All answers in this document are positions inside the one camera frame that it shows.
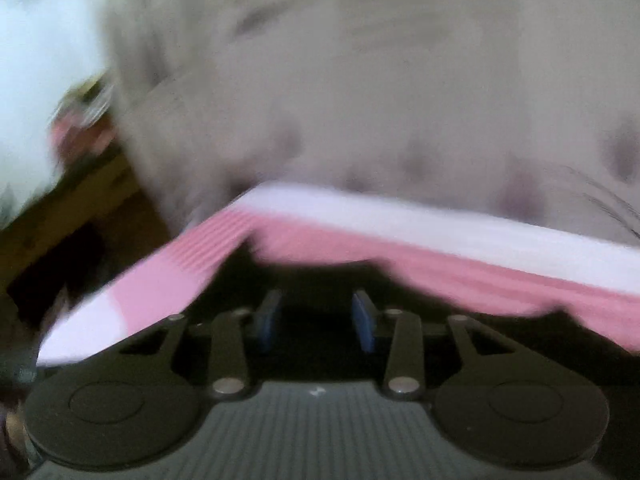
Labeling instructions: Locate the black printed small garment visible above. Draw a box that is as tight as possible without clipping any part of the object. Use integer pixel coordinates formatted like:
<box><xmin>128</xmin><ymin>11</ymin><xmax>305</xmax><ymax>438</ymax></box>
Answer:
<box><xmin>180</xmin><ymin>243</ymin><xmax>639</xmax><ymax>393</ymax></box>

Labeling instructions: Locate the pink checked bed sheet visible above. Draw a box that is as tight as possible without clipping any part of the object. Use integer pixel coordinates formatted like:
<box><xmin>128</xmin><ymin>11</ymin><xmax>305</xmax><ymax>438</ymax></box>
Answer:
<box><xmin>37</xmin><ymin>183</ymin><xmax>639</xmax><ymax>365</ymax></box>

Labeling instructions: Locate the brown wooden side table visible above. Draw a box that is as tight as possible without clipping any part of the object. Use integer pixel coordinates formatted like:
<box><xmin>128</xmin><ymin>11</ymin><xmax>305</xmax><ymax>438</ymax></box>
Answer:
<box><xmin>1</xmin><ymin>146</ymin><xmax>170</xmax><ymax>347</ymax></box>

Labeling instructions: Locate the pink floral bag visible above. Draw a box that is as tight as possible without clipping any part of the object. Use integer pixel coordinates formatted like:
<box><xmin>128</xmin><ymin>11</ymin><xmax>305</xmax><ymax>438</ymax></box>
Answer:
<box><xmin>49</xmin><ymin>73</ymin><xmax>116</xmax><ymax>168</ymax></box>

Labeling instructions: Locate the beige leaf-print curtain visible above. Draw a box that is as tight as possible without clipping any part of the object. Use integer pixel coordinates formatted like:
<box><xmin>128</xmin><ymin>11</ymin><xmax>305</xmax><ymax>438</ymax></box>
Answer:
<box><xmin>103</xmin><ymin>0</ymin><xmax>639</xmax><ymax>245</ymax></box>

